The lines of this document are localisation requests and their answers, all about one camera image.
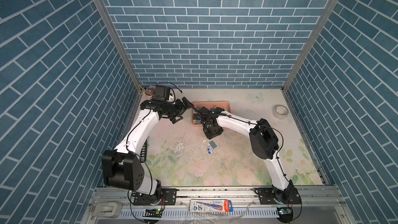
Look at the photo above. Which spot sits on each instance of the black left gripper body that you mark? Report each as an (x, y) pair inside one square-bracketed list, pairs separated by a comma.
[(172, 109)]

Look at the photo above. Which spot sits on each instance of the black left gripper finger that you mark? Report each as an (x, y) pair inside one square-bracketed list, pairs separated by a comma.
[(187, 104), (176, 118)]

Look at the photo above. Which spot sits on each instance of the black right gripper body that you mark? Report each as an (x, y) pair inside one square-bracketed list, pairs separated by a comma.
[(209, 133)]

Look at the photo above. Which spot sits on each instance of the pink storage tray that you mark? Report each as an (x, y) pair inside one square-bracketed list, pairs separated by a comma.
[(209, 105)]

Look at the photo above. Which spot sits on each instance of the small blue white eraser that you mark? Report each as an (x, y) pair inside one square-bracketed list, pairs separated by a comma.
[(209, 149)]

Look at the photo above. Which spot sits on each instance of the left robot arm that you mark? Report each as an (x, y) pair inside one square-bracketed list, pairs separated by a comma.
[(122, 167)]

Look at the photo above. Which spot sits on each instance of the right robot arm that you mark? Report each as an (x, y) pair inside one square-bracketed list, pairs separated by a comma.
[(263, 140)]

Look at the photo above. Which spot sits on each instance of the pink metal pencil bucket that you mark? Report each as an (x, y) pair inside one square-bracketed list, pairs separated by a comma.
[(149, 90)]

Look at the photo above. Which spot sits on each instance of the black calculator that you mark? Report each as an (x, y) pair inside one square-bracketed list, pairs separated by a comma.
[(143, 153)]

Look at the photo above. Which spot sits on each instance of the tape roll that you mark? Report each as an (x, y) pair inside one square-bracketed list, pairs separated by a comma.
[(280, 112)]

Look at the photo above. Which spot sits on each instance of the red blue pen package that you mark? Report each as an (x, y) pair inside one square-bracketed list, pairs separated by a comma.
[(211, 206)]

